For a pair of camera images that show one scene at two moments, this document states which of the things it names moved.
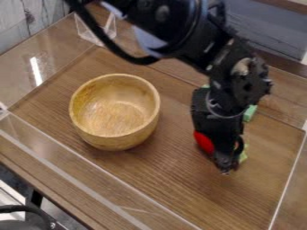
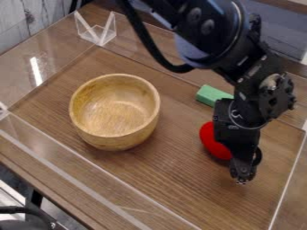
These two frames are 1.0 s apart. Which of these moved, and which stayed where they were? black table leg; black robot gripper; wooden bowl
Moved: black robot gripper
Stayed: black table leg; wooden bowl
